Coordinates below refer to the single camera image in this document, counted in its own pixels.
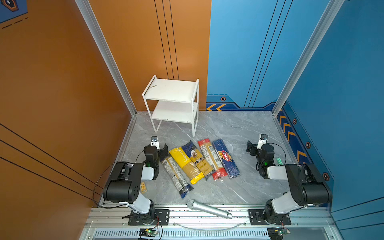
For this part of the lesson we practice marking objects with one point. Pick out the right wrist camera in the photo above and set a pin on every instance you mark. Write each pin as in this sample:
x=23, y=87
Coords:
x=262, y=140

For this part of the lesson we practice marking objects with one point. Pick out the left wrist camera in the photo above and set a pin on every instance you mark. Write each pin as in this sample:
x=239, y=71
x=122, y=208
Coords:
x=155, y=142

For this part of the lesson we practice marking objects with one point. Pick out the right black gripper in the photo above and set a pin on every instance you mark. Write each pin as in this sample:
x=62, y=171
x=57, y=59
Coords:
x=253, y=148

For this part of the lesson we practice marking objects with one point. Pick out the small yellow card box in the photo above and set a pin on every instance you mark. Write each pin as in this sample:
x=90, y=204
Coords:
x=143, y=188

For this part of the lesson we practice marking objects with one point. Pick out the white two-tier metal shelf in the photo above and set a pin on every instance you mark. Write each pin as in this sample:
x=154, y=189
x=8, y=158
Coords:
x=172, y=101

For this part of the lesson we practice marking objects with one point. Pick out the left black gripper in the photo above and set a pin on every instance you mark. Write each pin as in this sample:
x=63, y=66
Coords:
x=162, y=151

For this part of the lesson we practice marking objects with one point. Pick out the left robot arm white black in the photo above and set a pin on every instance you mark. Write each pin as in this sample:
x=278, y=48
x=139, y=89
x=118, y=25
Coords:
x=124, y=182

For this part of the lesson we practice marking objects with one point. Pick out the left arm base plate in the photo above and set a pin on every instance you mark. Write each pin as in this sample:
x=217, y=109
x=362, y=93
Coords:
x=158, y=216

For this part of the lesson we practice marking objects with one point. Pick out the right green circuit board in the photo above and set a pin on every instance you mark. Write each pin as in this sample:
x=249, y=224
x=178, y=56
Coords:
x=278, y=234

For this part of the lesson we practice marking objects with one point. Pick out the left green circuit board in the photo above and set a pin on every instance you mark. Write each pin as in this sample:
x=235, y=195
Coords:
x=148, y=234

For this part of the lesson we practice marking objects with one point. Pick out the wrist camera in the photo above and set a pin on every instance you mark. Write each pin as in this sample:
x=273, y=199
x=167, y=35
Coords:
x=262, y=140
x=155, y=142

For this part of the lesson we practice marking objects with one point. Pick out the green toy brick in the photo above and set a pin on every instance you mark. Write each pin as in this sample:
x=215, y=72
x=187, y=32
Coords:
x=280, y=163

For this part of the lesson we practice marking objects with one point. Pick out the blue Barilla spaghetti box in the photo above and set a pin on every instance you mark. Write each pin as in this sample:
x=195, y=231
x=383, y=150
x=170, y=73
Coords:
x=226, y=158

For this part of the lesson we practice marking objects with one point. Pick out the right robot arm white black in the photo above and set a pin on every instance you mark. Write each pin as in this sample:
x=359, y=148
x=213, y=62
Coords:
x=307, y=186

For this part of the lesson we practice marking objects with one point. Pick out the blue Ankara spaghetti bag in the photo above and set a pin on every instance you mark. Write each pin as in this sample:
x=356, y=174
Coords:
x=198, y=159

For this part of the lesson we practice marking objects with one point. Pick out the green circuit board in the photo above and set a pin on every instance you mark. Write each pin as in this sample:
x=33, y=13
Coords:
x=278, y=234
x=148, y=234

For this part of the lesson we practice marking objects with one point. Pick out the clear labelled spaghetti bag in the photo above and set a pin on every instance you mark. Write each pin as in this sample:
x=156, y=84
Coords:
x=181, y=184

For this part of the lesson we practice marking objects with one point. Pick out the red-ended clear spaghetti bag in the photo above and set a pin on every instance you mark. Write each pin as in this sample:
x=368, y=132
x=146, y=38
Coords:
x=213, y=158

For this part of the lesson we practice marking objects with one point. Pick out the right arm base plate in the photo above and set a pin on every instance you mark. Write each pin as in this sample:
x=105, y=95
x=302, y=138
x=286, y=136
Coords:
x=259, y=217

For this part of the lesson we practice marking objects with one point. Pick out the aluminium front rail frame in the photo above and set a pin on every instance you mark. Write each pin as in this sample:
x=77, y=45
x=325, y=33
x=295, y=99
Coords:
x=311, y=223

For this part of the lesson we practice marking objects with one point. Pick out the yellow Pastatime spaghetti bag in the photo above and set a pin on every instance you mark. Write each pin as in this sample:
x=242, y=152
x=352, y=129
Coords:
x=186, y=164

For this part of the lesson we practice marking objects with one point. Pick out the silver microphone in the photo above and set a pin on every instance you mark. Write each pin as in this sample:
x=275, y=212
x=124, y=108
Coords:
x=195, y=205

